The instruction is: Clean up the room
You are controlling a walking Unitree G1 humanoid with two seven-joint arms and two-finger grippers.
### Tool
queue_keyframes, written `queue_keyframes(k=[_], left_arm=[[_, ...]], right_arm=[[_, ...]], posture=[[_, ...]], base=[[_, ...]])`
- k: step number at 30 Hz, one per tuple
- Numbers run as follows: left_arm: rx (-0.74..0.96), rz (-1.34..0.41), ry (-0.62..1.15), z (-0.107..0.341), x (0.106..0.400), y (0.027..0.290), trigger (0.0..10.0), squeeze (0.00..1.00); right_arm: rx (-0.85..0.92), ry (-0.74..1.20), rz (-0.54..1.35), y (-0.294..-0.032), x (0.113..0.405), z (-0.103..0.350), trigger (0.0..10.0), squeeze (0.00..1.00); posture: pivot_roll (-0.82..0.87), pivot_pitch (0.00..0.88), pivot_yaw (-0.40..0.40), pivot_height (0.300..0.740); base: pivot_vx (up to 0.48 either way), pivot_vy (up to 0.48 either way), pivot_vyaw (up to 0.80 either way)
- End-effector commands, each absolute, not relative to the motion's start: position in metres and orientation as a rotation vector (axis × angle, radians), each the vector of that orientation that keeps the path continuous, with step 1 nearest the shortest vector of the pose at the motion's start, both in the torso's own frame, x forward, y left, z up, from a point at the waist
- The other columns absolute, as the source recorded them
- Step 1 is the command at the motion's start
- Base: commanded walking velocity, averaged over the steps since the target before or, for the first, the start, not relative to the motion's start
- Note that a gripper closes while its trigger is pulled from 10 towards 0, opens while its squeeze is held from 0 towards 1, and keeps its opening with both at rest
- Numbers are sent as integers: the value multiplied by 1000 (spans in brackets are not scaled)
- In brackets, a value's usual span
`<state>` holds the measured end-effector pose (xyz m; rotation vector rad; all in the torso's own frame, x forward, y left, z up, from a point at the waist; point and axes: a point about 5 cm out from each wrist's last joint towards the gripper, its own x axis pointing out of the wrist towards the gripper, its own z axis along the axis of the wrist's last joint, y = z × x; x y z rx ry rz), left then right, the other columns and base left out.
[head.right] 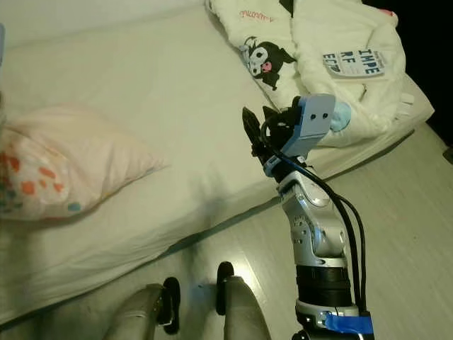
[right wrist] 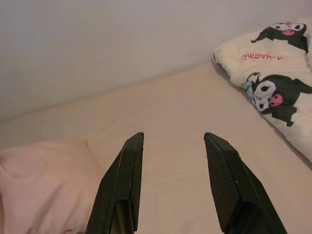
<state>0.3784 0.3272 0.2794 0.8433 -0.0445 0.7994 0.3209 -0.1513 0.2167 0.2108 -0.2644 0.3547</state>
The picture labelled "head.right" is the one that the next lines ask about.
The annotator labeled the grey right robot leg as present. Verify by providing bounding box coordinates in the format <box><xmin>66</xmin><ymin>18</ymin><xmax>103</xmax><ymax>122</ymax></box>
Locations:
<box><xmin>215</xmin><ymin>261</ymin><xmax>288</xmax><ymax>340</ymax></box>

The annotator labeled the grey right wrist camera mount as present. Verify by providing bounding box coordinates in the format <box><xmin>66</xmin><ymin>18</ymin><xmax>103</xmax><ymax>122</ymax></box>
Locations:
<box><xmin>295</xmin><ymin>93</ymin><xmax>338</xmax><ymax>159</ymax></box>

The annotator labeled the pink dotted pillow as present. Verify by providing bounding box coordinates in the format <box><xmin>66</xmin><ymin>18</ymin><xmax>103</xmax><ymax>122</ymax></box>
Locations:
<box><xmin>0</xmin><ymin>104</ymin><xmax>164</xmax><ymax>220</ymax></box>

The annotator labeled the grey robot leg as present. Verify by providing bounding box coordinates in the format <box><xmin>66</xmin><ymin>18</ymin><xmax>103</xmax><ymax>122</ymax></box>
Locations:
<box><xmin>113</xmin><ymin>283</ymin><xmax>182</xmax><ymax>340</ymax></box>
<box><xmin>215</xmin><ymin>261</ymin><xmax>288</xmax><ymax>340</ymax></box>

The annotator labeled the grey left robot leg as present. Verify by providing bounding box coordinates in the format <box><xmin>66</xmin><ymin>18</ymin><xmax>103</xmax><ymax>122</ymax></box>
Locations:
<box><xmin>113</xmin><ymin>283</ymin><xmax>182</xmax><ymax>340</ymax></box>

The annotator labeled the bed with cream sheet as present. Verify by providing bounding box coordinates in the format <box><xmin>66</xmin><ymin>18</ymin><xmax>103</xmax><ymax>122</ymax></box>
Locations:
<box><xmin>0</xmin><ymin>4</ymin><xmax>437</xmax><ymax>327</ymax></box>

